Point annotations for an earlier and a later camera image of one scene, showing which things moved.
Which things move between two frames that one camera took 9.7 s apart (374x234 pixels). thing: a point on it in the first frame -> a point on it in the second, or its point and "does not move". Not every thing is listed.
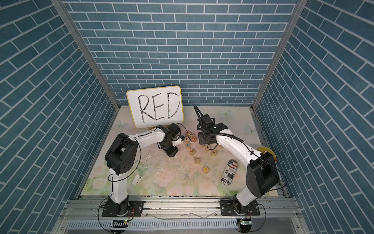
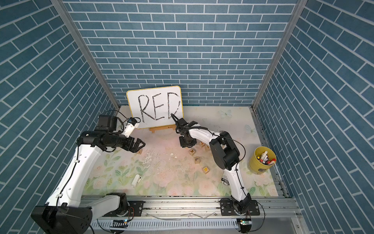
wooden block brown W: x=192 y=152 does not move
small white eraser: x=136 y=180 does not move
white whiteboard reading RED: x=153 y=107 does not move
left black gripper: x=172 y=152 -> x=136 y=147
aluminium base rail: x=181 y=216 does not move
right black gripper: x=200 y=138 -> x=182 y=145
